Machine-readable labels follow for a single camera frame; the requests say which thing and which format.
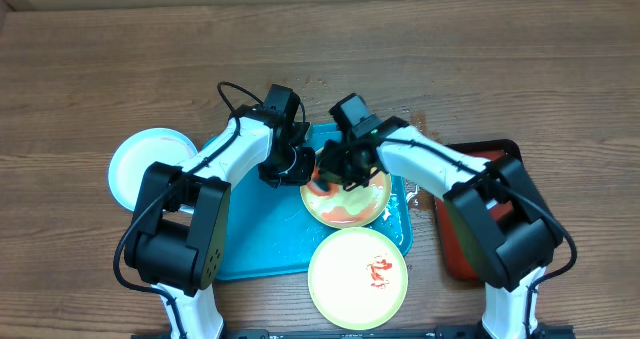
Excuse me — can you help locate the pink and black sponge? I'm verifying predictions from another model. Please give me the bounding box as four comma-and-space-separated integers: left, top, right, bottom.
306, 167, 339, 197

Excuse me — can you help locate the green rimmed plate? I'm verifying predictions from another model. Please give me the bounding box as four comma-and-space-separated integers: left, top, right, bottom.
300, 173, 392, 229
308, 227, 408, 330

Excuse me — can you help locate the light blue round plate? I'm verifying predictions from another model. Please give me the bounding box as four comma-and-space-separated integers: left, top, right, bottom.
108, 127, 197, 211

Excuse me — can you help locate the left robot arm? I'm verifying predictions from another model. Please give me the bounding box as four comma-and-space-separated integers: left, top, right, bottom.
113, 85, 315, 338

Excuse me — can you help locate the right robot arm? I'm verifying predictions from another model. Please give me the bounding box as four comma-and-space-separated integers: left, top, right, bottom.
317, 94, 569, 338

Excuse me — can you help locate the red black lacquer tray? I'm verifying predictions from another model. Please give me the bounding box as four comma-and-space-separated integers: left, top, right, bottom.
434, 139, 522, 283

